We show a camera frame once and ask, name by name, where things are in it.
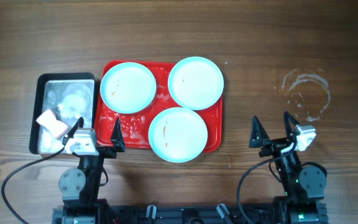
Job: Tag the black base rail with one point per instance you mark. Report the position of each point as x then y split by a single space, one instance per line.
257 213

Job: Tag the pink sponge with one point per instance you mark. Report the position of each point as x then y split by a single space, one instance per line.
49 121

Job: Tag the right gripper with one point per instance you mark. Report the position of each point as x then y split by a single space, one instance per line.
276 147

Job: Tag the red plastic tray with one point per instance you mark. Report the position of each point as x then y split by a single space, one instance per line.
135 127

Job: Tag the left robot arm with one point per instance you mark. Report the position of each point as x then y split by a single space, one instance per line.
80 185

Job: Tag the light blue plate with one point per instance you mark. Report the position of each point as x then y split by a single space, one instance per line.
128 88
195 83
178 135

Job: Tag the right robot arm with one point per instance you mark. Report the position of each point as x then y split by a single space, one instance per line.
303 183

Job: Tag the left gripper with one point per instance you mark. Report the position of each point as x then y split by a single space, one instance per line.
103 150

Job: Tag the black water tray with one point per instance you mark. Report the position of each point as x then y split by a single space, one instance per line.
70 96

